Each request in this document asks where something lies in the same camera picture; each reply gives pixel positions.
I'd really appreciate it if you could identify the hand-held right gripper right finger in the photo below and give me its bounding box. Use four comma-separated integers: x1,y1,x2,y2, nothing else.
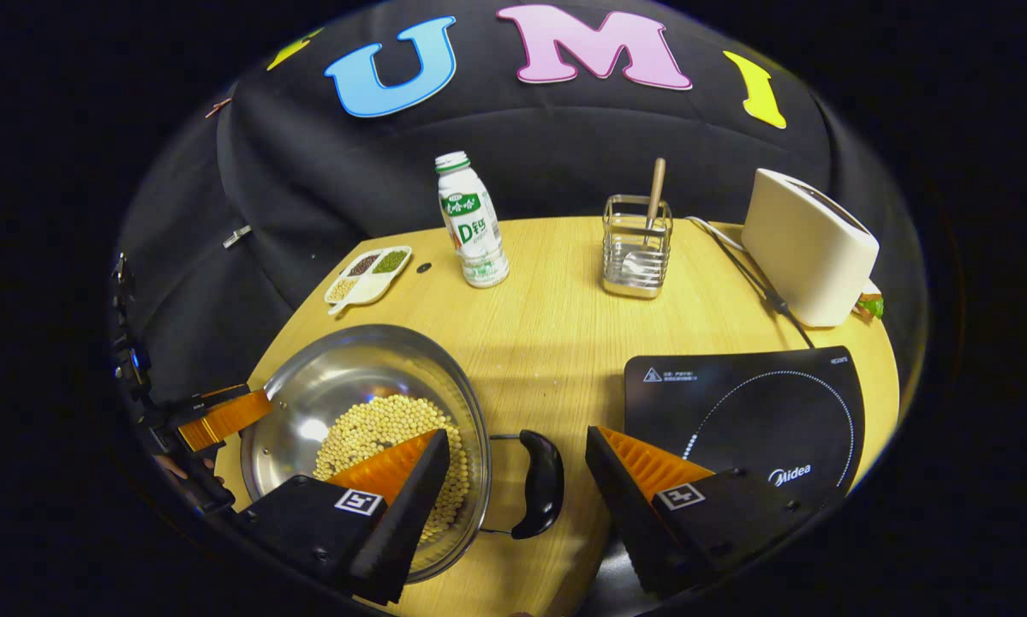
585,426,848,599

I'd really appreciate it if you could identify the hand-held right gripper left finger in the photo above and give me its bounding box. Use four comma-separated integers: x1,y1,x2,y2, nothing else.
235,428,452,606

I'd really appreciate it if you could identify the steel pot with black handle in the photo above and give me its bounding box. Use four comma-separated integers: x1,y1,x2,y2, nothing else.
239,324,565,584

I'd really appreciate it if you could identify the black induction cooktop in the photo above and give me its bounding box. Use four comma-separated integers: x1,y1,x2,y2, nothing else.
623,345,867,515

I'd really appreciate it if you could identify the pile of soybeans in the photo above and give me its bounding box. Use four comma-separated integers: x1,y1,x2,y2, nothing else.
312,392,471,545

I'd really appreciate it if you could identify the white divided dish of beans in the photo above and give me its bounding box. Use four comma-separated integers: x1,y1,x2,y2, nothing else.
324,245,414,315

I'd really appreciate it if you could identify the white bottle with green label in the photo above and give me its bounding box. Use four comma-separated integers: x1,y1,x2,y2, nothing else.
434,152,511,289

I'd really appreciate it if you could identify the white toaster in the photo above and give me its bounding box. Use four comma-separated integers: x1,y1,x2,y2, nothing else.
741,168,881,328

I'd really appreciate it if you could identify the black backdrop cloth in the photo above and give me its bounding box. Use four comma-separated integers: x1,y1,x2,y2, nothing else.
115,0,925,404

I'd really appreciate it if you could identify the metal wire utensil holder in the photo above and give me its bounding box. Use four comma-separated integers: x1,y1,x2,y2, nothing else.
601,195,674,299

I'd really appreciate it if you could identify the black power cable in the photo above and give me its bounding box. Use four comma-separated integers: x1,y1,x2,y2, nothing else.
708,225,819,350

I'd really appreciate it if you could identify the white power cable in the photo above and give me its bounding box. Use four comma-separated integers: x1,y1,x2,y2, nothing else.
683,215,747,252

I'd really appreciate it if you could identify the wooden handled spoon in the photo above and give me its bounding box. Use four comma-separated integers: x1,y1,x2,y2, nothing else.
624,158,667,279

